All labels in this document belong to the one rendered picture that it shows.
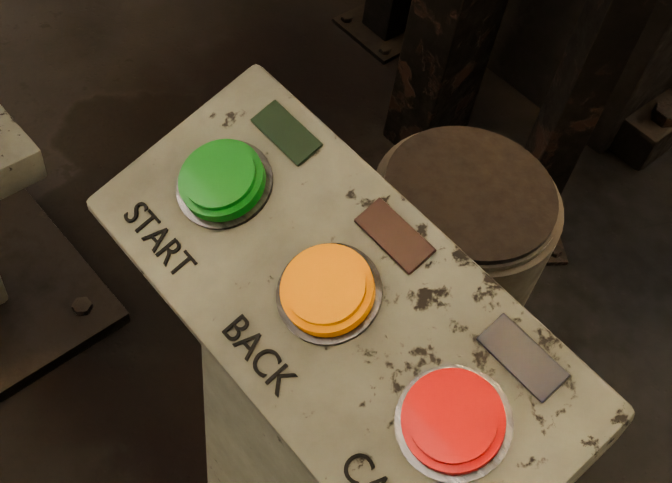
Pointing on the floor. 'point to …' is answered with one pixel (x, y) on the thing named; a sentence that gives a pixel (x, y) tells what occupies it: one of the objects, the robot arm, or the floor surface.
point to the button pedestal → (236, 387)
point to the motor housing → (444, 53)
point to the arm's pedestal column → (45, 297)
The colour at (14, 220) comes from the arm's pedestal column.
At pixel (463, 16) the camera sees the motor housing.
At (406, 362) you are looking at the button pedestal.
